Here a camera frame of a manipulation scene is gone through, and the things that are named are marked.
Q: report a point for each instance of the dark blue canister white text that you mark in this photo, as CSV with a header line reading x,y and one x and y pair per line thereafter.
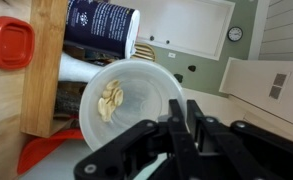
x,y
99,26

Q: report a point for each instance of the steel pepper grinder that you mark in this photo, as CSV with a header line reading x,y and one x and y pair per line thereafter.
x,y
76,70

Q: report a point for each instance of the dark pepper grinder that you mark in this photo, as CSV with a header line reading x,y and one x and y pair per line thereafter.
x,y
67,100

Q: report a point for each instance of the clear round lunch box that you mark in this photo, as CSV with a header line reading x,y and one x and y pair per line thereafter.
x,y
146,90

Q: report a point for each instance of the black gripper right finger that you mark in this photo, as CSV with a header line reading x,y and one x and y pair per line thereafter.
x,y
246,150

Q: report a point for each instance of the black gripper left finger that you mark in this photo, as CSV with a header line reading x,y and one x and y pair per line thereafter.
x,y
146,150

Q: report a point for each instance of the pink red plastic lid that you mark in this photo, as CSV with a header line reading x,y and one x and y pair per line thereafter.
x,y
42,150

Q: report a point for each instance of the round wall clock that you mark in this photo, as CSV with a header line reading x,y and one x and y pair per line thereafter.
x,y
235,34

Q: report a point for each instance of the pale cashew nuts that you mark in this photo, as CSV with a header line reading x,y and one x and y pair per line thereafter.
x,y
111,100

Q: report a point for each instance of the red square plastic lid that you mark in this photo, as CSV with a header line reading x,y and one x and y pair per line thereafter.
x,y
11,42

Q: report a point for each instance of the wooden spice tray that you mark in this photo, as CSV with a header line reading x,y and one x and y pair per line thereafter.
x,y
41,83

